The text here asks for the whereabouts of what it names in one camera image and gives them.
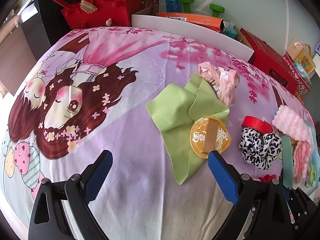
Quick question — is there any green microfiber cloth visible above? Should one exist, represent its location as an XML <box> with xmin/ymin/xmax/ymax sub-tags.
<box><xmin>146</xmin><ymin>74</ymin><xmax>229</xmax><ymax>185</ymax></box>

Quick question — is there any teal toy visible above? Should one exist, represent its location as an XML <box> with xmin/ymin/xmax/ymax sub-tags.
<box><xmin>222</xmin><ymin>27</ymin><xmax>238</xmax><ymax>40</ymax></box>

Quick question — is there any cartoon printed bed sheet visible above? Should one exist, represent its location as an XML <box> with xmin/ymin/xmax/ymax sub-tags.
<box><xmin>1</xmin><ymin>27</ymin><xmax>315</xmax><ymax>239</ymax></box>

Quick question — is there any red white patterned box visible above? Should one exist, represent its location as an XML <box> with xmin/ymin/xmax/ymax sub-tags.
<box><xmin>283</xmin><ymin>54</ymin><xmax>310</xmax><ymax>96</ymax></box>

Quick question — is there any blue face mask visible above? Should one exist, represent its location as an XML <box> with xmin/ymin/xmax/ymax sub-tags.
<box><xmin>311</xmin><ymin>148</ymin><xmax>320</xmax><ymax>178</ymax></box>

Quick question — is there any blue water bottle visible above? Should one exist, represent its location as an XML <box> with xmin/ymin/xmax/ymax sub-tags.
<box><xmin>165</xmin><ymin>0</ymin><xmax>180</xmax><ymax>12</ymax></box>

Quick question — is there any leopard print scrunchie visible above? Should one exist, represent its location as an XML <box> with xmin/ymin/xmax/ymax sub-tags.
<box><xmin>239</xmin><ymin>127</ymin><xmax>283</xmax><ymax>170</ymax></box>

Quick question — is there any red felt handbag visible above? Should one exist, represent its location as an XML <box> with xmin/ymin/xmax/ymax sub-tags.
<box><xmin>53</xmin><ymin>0</ymin><xmax>141</xmax><ymax>30</ymax></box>

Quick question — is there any purple baby wipes pack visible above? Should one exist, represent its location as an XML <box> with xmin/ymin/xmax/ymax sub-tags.
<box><xmin>304</xmin><ymin>161</ymin><xmax>315</xmax><ymax>187</ymax></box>

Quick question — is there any green dumbbell left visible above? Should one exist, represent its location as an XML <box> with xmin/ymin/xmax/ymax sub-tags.
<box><xmin>178</xmin><ymin>0</ymin><xmax>195</xmax><ymax>13</ymax></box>

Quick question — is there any red flower hair clip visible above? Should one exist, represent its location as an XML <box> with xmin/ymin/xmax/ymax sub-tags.
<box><xmin>258</xmin><ymin>174</ymin><xmax>277</xmax><ymax>183</ymax></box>

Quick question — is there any white storage box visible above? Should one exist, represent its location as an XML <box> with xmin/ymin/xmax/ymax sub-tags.
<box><xmin>131</xmin><ymin>8</ymin><xmax>254</xmax><ymax>62</ymax></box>

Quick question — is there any large red gift box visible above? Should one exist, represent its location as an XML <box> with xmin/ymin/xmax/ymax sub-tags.
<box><xmin>240</xmin><ymin>28</ymin><xmax>298</xmax><ymax>95</ymax></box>

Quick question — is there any yellow gift carry box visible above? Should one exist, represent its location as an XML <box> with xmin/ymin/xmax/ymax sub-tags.
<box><xmin>286</xmin><ymin>38</ymin><xmax>316</xmax><ymax>75</ymax></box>

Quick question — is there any green dumbbell right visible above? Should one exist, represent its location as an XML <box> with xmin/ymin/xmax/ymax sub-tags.
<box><xmin>209</xmin><ymin>3</ymin><xmax>225</xmax><ymax>18</ymax></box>

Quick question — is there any pink white fluffy towel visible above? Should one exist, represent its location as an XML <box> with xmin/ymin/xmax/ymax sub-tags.
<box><xmin>272</xmin><ymin>105</ymin><xmax>313</xmax><ymax>184</ymax></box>

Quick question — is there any red tape roll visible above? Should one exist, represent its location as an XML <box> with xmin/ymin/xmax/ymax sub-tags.
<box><xmin>241</xmin><ymin>115</ymin><xmax>273</xmax><ymax>134</ymax></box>

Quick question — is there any black cabinet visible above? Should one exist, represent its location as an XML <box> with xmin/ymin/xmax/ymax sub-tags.
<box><xmin>20</xmin><ymin>0</ymin><xmax>71</xmax><ymax>60</ymax></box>

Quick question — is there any teal white shallow box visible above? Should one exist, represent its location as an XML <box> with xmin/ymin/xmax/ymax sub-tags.
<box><xmin>280</xmin><ymin>116</ymin><xmax>319</xmax><ymax>197</ymax></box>

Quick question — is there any green dumbbell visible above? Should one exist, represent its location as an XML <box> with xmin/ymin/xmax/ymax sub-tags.
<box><xmin>178</xmin><ymin>0</ymin><xmax>195</xmax><ymax>13</ymax></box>
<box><xmin>209</xmin><ymin>3</ymin><xmax>225</xmax><ymax>18</ymax></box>

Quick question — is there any orange cardboard box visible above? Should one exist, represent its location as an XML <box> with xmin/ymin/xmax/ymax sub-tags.
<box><xmin>156</xmin><ymin>12</ymin><xmax>225</xmax><ymax>33</ymax></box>

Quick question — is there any pink lace scrunchie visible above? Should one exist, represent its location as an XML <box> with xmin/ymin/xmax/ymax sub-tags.
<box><xmin>198</xmin><ymin>62</ymin><xmax>240</xmax><ymax>107</ymax></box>

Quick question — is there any blue wipes packet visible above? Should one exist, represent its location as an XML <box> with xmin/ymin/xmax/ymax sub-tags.
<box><xmin>294</xmin><ymin>62</ymin><xmax>311</xmax><ymax>84</ymax></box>

